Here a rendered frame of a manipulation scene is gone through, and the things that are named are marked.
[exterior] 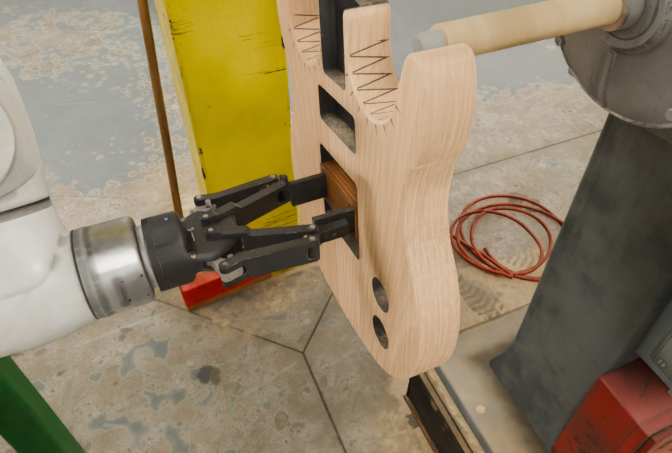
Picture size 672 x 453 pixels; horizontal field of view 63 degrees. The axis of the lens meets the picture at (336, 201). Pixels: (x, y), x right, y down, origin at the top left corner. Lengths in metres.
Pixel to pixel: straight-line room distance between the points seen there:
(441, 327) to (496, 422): 0.83
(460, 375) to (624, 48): 0.94
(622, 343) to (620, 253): 0.16
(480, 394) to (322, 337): 0.58
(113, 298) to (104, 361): 1.28
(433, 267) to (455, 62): 0.18
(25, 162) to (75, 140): 2.14
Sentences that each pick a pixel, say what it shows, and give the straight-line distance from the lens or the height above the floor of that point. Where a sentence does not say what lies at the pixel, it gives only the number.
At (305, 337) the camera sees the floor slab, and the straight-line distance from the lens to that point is 1.74.
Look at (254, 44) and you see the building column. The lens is 1.42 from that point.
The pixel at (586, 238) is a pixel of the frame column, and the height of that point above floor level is 0.81.
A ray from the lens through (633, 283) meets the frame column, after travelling 0.94.
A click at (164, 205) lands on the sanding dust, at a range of 2.20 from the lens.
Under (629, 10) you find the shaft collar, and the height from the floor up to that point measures 1.26.
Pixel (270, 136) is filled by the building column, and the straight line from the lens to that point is 1.57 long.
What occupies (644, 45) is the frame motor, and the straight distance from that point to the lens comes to 0.60.
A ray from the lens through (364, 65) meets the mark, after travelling 0.50.
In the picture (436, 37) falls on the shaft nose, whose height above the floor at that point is 1.26.
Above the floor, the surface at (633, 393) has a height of 0.62.
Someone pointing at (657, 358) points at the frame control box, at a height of 0.94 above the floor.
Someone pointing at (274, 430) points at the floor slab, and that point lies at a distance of 1.61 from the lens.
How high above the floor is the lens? 1.47
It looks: 44 degrees down
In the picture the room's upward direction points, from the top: straight up
